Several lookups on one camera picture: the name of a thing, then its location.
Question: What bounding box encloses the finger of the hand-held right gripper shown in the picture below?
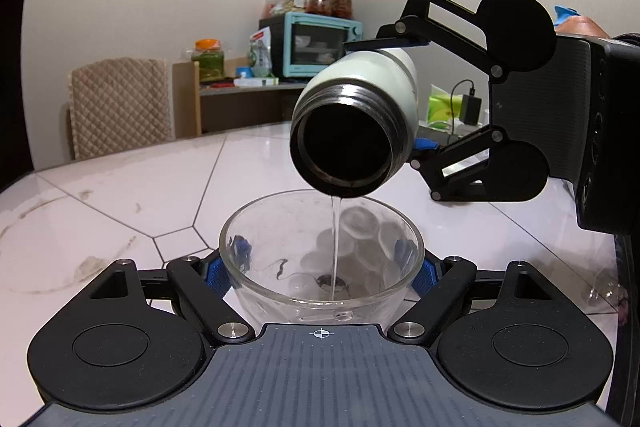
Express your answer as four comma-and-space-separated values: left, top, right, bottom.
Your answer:
409, 127, 506, 202
343, 0, 507, 78

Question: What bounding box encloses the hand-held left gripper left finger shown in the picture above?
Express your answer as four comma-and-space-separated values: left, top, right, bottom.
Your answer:
85, 257, 254, 344

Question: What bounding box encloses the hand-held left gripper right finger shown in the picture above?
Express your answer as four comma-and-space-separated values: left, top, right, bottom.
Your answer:
389, 256, 552, 344

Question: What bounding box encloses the white insulated bottle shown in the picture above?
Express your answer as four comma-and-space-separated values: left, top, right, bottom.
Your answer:
289, 49, 419, 198

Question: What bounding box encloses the clear glass bowl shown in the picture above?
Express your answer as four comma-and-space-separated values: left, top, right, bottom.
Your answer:
218, 189, 426, 324

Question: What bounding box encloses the person's right hand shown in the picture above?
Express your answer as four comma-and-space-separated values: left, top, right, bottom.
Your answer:
557, 15, 609, 39

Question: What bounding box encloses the green tissue pack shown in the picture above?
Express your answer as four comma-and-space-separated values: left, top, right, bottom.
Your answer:
427, 84, 489, 128

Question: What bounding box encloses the black power adapter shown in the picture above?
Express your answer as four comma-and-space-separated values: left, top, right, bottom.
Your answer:
462, 94, 482, 126

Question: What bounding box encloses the teal toaster oven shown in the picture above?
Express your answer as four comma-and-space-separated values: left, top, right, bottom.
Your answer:
258, 11, 364, 81

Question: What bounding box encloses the blue cloth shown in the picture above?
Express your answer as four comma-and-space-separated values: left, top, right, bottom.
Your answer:
554, 4, 582, 26

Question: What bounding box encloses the white and green pouch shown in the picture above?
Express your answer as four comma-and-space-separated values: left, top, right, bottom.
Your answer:
248, 29, 274, 78

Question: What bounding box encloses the wooden shelf unit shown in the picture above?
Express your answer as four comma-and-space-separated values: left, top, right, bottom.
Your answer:
172, 59, 313, 138

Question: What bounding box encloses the small clear glass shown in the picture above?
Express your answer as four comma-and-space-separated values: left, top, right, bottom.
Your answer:
584, 271, 627, 309

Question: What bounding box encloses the green jar with orange lid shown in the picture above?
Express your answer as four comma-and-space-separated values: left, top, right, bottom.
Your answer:
191, 38, 225, 83

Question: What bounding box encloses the chair with quilted beige cover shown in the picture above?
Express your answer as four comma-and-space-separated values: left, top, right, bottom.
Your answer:
66, 57, 176, 161

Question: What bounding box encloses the black cable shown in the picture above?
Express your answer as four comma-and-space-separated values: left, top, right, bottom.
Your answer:
449, 80, 476, 124

